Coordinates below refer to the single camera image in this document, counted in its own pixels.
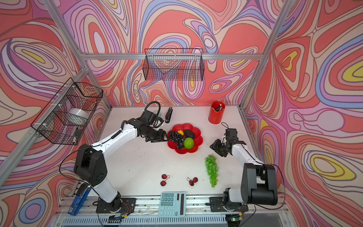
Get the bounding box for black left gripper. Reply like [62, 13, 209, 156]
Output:
[145, 126, 170, 143]

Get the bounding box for black fake grape bunch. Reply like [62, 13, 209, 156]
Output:
[169, 131, 185, 149]

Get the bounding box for green fake grape bunch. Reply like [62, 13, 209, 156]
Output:
[205, 155, 219, 188]

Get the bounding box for dark fake avocado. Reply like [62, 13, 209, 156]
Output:
[183, 130, 195, 139]

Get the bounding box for green fake custard apple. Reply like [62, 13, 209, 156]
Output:
[183, 138, 195, 149]

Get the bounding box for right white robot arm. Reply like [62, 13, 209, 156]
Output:
[210, 139, 278, 211]

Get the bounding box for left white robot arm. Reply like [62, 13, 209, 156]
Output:
[73, 118, 168, 213]

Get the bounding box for red flower-shaped fruit bowl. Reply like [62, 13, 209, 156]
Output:
[167, 123, 204, 155]

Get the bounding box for right red fake cherries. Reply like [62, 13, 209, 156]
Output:
[187, 177, 198, 186]

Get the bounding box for red fake cherries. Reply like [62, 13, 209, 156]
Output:
[187, 177, 198, 186]
[160, 174, 170, 186]

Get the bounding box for left red fake cherries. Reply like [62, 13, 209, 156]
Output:
[160, 174, 170, 186]

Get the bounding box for black stapler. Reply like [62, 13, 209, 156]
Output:
[165, 107, 173, 124]

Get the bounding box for red cylindrical pen holder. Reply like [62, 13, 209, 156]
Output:
[208, 101, 226, 124]

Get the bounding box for mint green calculator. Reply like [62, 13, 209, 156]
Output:
[158, 192, 187, 218]

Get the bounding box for white tape roll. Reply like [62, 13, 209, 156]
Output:
[68, 108, 89, 119]

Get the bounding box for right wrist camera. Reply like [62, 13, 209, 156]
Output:
[225, 128, 238, 141]

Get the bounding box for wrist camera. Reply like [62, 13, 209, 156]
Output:
[225, 128, 238, 141]
[140, 110, 158, 125]

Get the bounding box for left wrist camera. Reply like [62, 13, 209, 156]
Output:
[140, 110, 158, 125]

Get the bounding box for black wire basket back wall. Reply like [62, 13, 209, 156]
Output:
[142, 48, 205, 81]

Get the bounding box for black wire basket wall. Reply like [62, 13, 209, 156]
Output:
[142, 48, 205, 81]
[31, 78, 104, 145]

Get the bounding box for black wire basket left wall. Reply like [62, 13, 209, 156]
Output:
[31, 78, 104, 145]

